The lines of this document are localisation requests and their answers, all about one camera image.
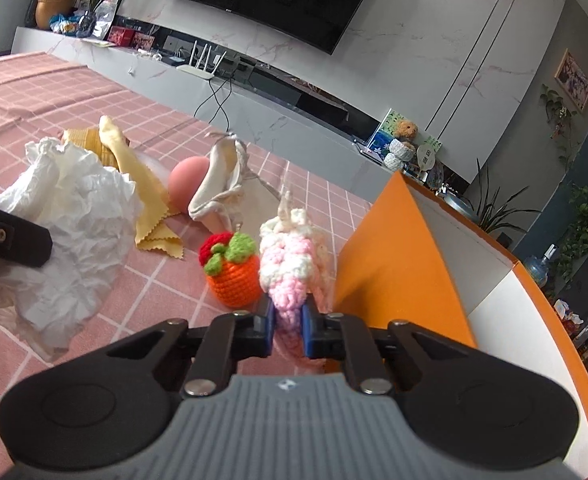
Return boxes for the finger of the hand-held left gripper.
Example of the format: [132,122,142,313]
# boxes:
[0,194,54,269]

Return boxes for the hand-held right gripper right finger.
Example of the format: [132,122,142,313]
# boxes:
[301,296,469,397]

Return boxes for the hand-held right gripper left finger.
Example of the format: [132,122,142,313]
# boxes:
[105,296,277,399]

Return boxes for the pink white crochet toy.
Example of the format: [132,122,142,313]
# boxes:
[258,187,335,361]

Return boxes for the white paper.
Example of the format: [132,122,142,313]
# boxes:
[0,137,146,352]

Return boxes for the orange cardboard box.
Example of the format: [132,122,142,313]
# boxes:
[331,170,588,480]

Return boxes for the orange crochet fruit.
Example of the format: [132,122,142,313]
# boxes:
[199,231,263,309]

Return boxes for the yellow ribbed pad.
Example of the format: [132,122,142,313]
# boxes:
[61,127,120,168]

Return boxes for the yellow cloth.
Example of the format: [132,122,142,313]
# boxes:
[98,115,185,261]

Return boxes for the pink checked tablecloth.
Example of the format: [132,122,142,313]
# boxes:
[0,52,399,480]

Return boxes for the pink ball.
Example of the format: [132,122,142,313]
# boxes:
[169,156,213,216]

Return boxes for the grey marble television cabinet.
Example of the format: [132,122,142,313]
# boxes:
[11,25,474,196]

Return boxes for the blue picture board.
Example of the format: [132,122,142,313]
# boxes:
[366,109,399,158]

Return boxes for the white green hand fan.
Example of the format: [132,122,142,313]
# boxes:
[414,135,443,172]

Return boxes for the blue snack bag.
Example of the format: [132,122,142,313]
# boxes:
[49,12,82,35]

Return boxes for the long-leaf potted plant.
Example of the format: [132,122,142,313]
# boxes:
[466,157,542,241]

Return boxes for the brown teddy bear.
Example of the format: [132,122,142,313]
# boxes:
[393,119,420,142]

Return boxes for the golden vase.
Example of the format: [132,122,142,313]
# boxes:
[35,0,77,30]

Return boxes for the black set-top box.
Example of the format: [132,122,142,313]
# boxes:
[249,67,305,106]

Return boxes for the blue water bottle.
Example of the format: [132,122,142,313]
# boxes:
[524,244,559,286]

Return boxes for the white router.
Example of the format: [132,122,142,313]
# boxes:
[176,42,227,82]

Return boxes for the bushy green plant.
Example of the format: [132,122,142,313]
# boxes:
[556,185,588,291]

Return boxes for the hanging ivy plant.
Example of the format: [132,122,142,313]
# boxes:
[540,84,580,161]

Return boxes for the beige drawstring pouch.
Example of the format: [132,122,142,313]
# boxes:
[188,132,275,234]

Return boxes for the black cables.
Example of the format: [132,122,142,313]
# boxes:
[194,77,235,133]

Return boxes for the black picture frame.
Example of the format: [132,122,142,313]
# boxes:
[93,0,129,36]

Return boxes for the framed wall picture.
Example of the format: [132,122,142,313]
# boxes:
[554,49,588,113]

